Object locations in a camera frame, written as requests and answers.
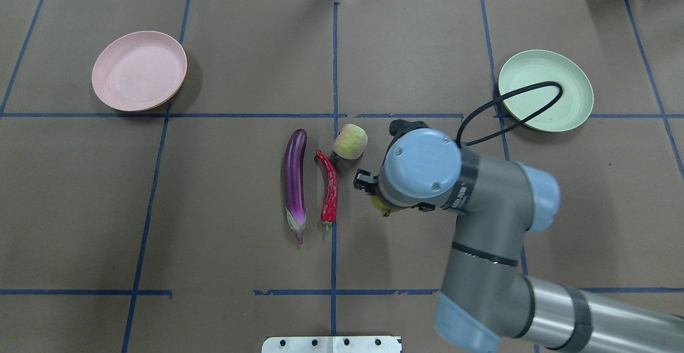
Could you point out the purple eggplant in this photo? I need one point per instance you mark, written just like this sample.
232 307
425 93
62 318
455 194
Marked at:
294 184

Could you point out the green plate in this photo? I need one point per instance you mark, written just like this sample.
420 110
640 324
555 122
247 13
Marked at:
562 106

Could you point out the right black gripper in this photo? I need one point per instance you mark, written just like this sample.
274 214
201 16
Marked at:
365 180

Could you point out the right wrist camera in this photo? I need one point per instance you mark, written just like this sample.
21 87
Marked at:
400 127

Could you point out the white camera stand column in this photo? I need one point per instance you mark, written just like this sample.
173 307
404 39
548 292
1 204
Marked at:
364 343

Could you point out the red chili pepper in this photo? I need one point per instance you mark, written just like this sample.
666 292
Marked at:
329 211

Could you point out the red-yellow apple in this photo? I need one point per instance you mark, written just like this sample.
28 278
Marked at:
385 208

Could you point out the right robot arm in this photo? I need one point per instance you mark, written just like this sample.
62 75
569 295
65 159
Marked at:
483 298

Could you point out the pink plate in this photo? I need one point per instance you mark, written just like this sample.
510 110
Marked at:
139 71

